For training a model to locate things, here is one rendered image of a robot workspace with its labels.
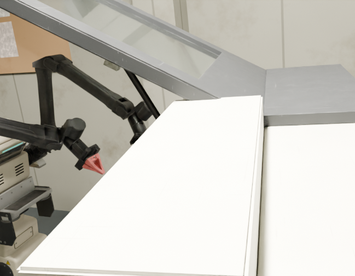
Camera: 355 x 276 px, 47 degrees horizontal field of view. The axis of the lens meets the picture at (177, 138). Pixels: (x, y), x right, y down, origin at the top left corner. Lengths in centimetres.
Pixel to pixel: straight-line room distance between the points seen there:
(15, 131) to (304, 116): 95
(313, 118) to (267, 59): 197
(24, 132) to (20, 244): 72
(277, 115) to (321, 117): 10
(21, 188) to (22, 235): 22
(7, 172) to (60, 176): 218
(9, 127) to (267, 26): 197
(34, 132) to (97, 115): 213
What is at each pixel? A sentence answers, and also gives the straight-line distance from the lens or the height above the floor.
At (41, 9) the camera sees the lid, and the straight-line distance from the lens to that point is 114.
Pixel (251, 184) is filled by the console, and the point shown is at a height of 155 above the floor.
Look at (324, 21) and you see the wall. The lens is 292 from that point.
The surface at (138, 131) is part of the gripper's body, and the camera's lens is 167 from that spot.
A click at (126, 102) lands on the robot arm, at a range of 173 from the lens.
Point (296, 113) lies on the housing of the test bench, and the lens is 103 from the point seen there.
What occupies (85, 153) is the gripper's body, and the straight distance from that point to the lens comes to 153.
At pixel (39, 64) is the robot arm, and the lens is 191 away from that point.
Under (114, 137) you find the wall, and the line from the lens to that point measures 360.
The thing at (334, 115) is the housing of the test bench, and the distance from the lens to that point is 104.
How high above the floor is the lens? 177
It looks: 17 degrees down
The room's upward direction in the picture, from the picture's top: 6 degrees counter-clockwise
